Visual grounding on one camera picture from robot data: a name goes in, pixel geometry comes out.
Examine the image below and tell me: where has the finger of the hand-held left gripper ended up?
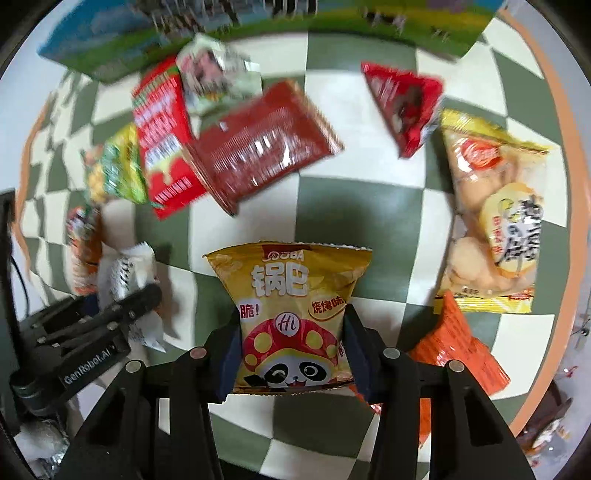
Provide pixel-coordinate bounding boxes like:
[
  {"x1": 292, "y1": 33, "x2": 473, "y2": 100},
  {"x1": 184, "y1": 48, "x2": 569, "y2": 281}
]
[
  {"x1": 37, "y1": 283, "x2": 164, "y2": 352},
  {"x1": 18, "y1": 295, "x2": 100, "y2": 334}
]

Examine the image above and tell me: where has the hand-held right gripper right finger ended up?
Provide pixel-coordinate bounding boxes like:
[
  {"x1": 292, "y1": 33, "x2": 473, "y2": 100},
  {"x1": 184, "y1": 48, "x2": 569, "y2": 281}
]
[{"x1": 339, "y1": 304, "x2": 536, "y2": 480}]

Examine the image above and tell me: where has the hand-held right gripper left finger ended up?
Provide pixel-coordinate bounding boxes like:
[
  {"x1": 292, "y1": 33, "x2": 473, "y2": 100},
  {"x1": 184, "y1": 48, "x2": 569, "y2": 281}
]
[{"x1": 55, "y1": 318, "x2": 245, "y2": 480}]

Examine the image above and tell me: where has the white barcode snack packet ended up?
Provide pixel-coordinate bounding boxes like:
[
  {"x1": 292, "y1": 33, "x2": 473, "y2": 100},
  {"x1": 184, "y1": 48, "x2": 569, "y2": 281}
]
[{"x1": 95, "y1": 242, "x2": 167, "y2": 354}]

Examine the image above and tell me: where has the yellow panda print snack packet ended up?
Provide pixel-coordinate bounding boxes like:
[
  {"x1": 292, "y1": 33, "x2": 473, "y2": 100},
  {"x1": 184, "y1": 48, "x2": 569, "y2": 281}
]
[{"x1": 204, "y1": 240, "x2": 374, "y2": 395}]

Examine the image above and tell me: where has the meadow print cardboard box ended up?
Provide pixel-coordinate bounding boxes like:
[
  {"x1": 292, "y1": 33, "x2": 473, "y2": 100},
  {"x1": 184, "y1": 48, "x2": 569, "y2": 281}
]
[{"x1": 37, "y1": 0, "x2": 509, "y2": 85}]

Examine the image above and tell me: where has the small red snack packet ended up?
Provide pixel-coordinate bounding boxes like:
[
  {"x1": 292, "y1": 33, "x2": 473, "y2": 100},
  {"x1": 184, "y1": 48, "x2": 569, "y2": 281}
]
[{"x1": 361, "y1": 61, "x2": 445, "y2": 159}]

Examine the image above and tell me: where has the orange patterned snack packet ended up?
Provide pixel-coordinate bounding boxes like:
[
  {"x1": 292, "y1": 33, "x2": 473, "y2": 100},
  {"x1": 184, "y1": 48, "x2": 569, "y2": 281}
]
[{"x1": 65, "y1": 205, "x2": 103, "y2": 296}]

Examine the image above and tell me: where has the white crumpled wrapper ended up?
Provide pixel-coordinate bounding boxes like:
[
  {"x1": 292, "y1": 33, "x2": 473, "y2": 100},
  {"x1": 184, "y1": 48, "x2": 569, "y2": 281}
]
[{"x1": 14, "y1": 406, "x2": 71, "y2": 478}]

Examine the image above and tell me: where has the green and yellow snack packet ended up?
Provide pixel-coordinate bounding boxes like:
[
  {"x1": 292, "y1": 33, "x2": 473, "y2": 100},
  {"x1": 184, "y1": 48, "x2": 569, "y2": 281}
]
[{"x1": 82, "y1": 122, "x2": 149, "y2": 206}]

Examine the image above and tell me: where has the green white checkered mat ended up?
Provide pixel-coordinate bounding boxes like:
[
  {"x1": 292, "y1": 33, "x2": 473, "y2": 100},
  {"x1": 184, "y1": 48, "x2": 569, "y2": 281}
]
[{"x1": 16, "y1": 9, "x2": 578, "y2": 467}]

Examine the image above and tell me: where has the red white-lettered snack packet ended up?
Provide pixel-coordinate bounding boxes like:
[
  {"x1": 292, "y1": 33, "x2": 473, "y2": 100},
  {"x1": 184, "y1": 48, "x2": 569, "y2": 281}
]
[{"x1": 131, "y1": 58, "x2": 208, "y2": 221}]

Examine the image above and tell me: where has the dark brown object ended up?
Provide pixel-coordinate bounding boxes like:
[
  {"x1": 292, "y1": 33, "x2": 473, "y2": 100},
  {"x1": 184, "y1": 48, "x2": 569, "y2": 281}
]
[{"x1": 516, "y1": 383, "x2": 574, "y2": 459}]

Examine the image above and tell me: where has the large dark red snack packet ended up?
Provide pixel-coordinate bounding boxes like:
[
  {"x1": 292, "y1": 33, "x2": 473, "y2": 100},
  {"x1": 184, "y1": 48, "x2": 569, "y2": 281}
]
[{"x1": 182, "y1": 79, "x2": 345, "y2": 217}]

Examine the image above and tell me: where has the yellow rice cracker bag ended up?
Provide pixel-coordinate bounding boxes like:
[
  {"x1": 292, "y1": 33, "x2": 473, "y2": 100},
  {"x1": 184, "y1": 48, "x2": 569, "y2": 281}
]
[{"x1": 434, "y1": 108, "x2": 555, "y2": 315}]

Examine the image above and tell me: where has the black cable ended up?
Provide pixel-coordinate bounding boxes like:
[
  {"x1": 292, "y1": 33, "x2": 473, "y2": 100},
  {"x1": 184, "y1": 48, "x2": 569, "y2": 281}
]
[{"x1": 10, "y1": 253, "x2": 35, "y2": 321}]

